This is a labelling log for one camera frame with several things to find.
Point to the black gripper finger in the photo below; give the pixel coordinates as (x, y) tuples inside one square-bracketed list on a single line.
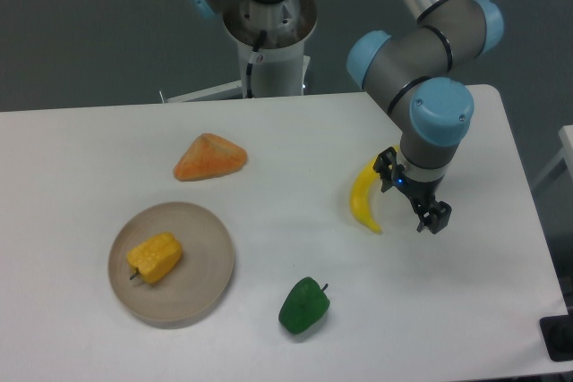
[(433, 215), (386, 167)]

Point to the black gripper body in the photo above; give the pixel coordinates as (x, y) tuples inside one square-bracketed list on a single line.
[(419, 185)]

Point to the yellow toy bell pepper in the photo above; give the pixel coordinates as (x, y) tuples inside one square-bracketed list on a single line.
[(152, 259)]

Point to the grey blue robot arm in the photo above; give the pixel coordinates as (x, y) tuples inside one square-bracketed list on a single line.
[(407, 77)]

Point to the green toy bell pepper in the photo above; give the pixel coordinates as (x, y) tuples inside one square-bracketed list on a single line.
[(304, 306)]

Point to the beige round plate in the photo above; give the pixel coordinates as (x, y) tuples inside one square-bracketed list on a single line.
[(196, 282)]

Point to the yellow toy banana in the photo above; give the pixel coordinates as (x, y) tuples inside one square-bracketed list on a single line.
[(359, 196)]

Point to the white furniture at right edge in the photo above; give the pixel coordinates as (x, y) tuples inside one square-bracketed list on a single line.
[(557, 166)]

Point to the black device at table edge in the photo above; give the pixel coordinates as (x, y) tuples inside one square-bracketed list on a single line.
[(557, 335)]

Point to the orange triangular toy bread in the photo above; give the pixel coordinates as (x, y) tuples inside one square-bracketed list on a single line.
[(209, 156)]

